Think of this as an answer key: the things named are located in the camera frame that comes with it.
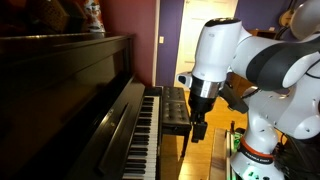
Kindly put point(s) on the black tufted piano bench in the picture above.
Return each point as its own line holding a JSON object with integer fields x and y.
{"x": 175, "y": 116}

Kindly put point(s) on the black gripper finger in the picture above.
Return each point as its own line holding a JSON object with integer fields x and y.
{"x": 199, "y": 131}

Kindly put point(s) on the brown woven basket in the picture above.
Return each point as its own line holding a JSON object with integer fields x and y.
{"x": 49, "y": 12}

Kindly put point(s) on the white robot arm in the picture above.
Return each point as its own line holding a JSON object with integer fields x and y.
{"x": 276, "y": 83}

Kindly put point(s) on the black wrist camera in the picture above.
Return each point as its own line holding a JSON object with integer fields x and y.
{"x": 233, "y": 100}

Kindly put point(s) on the black upright piano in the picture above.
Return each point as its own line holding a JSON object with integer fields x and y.
{"x": 72, "y": 109}

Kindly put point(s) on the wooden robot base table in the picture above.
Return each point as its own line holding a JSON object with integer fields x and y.
{"x": 220, "y": 157}

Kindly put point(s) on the colourful figurine on piano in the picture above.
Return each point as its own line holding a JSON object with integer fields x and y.
{"x": 93, "y": 12}

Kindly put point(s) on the acoustic guitar on wall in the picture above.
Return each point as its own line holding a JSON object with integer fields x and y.
{"x": 285, "y": 18}

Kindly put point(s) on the white wall light switch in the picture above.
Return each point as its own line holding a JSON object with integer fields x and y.
{"x": 161, "y": 39}

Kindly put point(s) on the white panel door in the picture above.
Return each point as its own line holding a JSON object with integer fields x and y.
{"x": 195, "y": 14}

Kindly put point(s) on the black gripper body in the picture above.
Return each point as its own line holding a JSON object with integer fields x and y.
{"x": 199, "y": 106}

